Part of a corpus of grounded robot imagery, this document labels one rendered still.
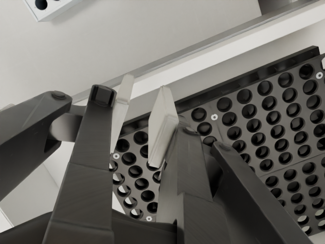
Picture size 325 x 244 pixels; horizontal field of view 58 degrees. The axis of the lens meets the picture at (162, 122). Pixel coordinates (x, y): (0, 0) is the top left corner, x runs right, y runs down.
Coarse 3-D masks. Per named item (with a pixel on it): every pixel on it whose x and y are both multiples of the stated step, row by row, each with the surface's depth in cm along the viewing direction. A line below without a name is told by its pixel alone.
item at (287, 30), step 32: (320, 0) 25; (224, 32) 28; (256, 32) 24; (288, 32) 24; (320, 32) 29; (160, 64) 26; (192, 64) 24; (224, 64) 30; (256, 64) 30; (64, 160) 33; (320, 224) 34
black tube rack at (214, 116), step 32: (288, 64) 27; (320, 64) 24; (192, 96) 28; (224, 96) 25; (256, 96) 25; (288, 96) 28; (320, 96) 25; (128, 128) 28; (192, 128) 25; (224, 128) 26; (256, 128) 26; (288, 128) 26; (320, 128) 30; (128, 160) 29; (256, 160) 27; (288, 160) 27; (320, 160) 27; (288, 192) 28; (320, 192) 28
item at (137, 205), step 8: (112, 168) 27; (120, 168) 26; (120, 184) 27; (128, 184) 27; (120, 192) 28; (128, 192) 28; (120, 200) 28; (136, 200) 28; (128, 208) 28; (136, 208) 28; (136, 216) 29; (144, 216) 28
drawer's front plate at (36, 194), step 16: (32, 176) 30; (48, 176) 33; (16, 192) 27; (32, 192) 29; (48, 192) 32; (0, 208) 24; (16, 208) 26; (32, 208) 28; (48, 208) 31; (0, 224) 25; (16, 224) 25
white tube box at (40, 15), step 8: (24, 0) 31; (32, 0) 31; (40, 0) 32; (48, 0) 31; (56, 0) 32; (64, 0) 31; (72, 0) 31; (80, 0) 34; (32, 8) 31; (40, 8) 32; (48, 8) 31; (56, 8) 31; (64, 8) 33; (40, 16) 32; (48, 16) 32
